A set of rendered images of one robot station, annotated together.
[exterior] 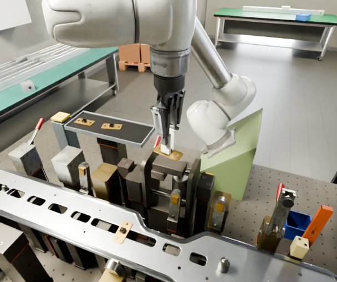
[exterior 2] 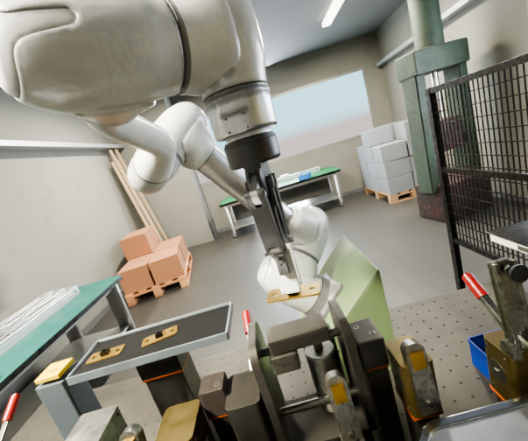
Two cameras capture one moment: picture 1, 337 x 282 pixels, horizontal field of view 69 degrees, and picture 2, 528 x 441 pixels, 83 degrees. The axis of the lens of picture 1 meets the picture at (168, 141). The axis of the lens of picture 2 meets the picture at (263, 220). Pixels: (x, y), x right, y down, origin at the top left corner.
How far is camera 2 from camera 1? 32 cm
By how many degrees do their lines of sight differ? 29
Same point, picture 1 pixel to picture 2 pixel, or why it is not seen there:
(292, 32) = (302, 194)
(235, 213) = not seen: hidden behind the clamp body
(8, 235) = not seen: outside the picture
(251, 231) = (454, 402)
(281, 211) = (511, 303)
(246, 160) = (376, 295)
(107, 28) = (131, 35)
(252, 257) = not seen: outside the picture
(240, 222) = not seen: hidden behind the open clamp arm
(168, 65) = (249, 107)
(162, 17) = (219, 18)
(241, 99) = (318, 230)
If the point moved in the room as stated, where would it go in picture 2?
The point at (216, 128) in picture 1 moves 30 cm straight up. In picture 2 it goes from (307, 279) to (285, 199)
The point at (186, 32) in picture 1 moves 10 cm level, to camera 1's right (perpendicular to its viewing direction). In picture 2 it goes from (259, 47) to (326, 35)
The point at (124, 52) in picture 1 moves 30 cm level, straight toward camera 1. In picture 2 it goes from (130, 282) to (133, 287)
